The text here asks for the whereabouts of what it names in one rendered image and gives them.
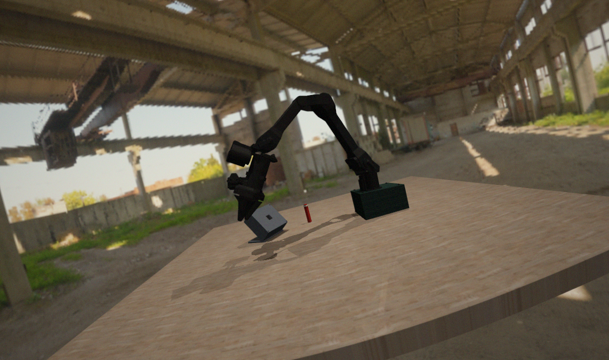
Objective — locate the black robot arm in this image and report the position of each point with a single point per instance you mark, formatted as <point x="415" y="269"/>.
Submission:
<point x="324" y="107"/>

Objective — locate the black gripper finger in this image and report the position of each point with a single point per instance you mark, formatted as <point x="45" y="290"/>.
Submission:
<point x="244" y="206"/>
<point x="252" y="209"/>

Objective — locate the grey sloped panel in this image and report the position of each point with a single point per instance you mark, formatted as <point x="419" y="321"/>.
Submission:
<point x="265" y="223"/>

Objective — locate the dark red peg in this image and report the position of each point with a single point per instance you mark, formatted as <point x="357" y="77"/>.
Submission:
<point x="307" y="213"/>

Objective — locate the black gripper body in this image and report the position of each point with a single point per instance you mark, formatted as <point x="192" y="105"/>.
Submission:
<point x="253" y="190"/>

